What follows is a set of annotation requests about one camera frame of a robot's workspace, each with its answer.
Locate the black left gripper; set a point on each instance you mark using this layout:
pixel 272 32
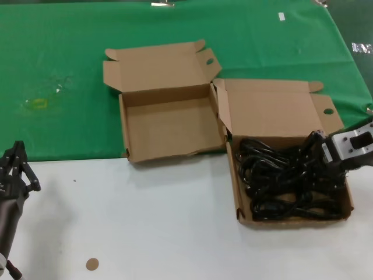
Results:
pixel 10 204

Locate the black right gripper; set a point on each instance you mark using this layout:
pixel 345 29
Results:
pixel 332 172

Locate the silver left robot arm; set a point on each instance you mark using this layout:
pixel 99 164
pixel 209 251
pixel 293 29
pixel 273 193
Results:
pixel 2 259

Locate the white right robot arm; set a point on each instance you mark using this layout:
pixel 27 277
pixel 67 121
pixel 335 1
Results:
pixel 361 151

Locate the open brown cardboard box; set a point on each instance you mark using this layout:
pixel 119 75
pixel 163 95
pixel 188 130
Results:
pixel 169 128
pixel 271 108

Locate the metal cloth clip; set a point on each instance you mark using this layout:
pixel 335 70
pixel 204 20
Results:
pixel 320 1
pixel 163 4
pixel 370 111

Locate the clear tape scraps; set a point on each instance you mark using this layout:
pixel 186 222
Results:
pixel 59 86

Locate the green table cloth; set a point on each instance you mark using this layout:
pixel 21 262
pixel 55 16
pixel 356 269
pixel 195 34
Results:
pixel 58 43

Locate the round brown cardboard disc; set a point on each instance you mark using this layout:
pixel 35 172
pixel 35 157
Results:
pixel 92 264

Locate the white tape label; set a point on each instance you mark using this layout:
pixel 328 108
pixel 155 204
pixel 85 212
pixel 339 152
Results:
pixel 281 16

